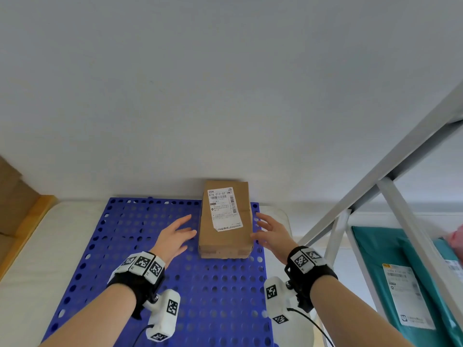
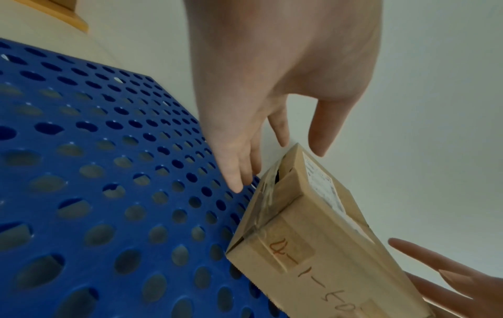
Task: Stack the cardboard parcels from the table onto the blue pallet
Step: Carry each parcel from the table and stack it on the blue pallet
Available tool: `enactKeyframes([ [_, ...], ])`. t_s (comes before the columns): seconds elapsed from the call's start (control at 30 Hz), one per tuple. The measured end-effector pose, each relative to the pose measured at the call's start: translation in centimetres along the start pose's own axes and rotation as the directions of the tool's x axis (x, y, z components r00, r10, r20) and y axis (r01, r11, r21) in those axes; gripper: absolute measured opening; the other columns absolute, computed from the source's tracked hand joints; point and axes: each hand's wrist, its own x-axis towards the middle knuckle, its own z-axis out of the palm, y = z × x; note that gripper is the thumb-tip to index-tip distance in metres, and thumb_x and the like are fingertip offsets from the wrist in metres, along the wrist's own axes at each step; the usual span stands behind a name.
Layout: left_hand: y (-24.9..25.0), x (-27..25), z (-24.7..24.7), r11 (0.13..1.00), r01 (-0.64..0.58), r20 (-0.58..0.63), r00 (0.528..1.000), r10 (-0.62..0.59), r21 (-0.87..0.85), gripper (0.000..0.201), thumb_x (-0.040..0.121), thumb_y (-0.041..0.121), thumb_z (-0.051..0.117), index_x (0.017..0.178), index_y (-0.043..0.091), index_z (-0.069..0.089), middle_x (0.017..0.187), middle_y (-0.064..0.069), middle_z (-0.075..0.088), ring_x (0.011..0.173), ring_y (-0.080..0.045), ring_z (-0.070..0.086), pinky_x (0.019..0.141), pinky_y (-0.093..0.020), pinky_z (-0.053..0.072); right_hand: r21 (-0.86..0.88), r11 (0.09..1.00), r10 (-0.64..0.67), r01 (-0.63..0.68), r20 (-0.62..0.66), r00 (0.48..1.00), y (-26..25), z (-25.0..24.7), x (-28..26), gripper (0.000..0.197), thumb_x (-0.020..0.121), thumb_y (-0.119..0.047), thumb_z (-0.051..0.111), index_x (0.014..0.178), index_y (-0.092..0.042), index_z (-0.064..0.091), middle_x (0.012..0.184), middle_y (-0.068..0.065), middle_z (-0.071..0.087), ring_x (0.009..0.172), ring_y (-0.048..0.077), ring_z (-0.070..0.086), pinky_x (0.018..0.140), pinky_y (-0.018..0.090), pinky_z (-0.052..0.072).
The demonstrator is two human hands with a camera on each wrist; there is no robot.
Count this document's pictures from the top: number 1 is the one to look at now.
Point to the white low table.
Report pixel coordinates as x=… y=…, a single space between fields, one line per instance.
x=54 y=249

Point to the pink mailer bag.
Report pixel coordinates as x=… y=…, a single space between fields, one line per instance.
x=456 y=242

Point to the person's left hand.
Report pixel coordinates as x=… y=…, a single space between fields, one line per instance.
x=173 y=240

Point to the person's right forearm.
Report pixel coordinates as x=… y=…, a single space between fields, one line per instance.
x=347 y=314

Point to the person's right hand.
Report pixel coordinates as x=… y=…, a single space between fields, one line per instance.
x=276 y=240

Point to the white marker-tagged wrist camera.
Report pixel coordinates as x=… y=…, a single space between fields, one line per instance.
x=284 y=303
x=162 y=314

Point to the pile of brown cardboard parcels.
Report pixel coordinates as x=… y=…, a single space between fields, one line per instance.
x=14 y=205

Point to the black wristband with marker tags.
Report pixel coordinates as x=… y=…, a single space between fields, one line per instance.
x=134 y=285
x=314 y=274

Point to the blue perforated plastic pallet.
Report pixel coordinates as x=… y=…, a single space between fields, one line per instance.
x=217 y=285

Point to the orange wooden table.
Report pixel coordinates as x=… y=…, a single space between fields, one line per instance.
x=32 y=227

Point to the cardboard box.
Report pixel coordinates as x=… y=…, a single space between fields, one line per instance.
x=224 y=242

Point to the person's left forearm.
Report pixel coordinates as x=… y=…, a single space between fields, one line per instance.
x=94 y=321

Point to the grey metal shelf rack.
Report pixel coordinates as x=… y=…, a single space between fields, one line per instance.
x=398 y=155

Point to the teal mailer bag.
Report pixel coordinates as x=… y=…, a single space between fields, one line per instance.
x=443 y=249
x=372 y=256

